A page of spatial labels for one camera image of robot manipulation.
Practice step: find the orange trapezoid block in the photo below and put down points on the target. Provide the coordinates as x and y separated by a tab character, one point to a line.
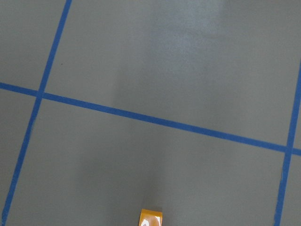
150	218

